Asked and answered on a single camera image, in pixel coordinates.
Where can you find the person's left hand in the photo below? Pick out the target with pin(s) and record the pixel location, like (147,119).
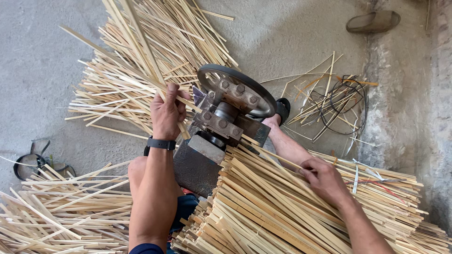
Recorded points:
(166,118)

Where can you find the person's right hand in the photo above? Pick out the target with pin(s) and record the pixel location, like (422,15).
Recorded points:
(326,181)

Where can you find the bunch of thin slivers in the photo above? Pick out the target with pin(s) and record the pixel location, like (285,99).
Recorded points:
(139,67)

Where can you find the single long bamboo slat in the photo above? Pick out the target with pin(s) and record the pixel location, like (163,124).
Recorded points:
(272,155)

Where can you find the black wrist watch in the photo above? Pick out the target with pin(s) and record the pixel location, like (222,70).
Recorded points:
(161,144)

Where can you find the neat stack of bamboo strips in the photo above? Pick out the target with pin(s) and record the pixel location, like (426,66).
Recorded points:
(289,215)

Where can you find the metal bamboo splitting machine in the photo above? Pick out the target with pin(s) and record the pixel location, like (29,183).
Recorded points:
(219,123)

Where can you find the person's right leg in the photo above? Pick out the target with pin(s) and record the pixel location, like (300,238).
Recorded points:
(287,144)

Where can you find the person's leg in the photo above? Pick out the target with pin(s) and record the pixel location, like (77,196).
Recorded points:
(287,144)
(137,173)

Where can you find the person's left leg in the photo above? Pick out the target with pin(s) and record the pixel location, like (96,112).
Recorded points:
(137,173)

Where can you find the loose heap of split bamboo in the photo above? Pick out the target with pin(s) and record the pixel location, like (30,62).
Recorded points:
(148,46)

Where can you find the bamboo scraps litter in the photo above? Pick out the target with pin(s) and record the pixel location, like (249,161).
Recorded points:
(326,102)

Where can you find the black sandal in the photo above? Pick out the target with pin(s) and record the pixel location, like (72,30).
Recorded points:
(283,110)

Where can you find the blue shorts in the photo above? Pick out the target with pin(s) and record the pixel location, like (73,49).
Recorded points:
(185,210)

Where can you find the dark blue sleeve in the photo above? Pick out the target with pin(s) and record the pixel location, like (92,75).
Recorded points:
(145,249)

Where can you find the scattered pile of bamboo sticks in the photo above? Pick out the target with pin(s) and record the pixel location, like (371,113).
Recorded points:
(60,215)

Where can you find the grey slipper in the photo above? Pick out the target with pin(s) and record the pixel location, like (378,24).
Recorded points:
(373,22)

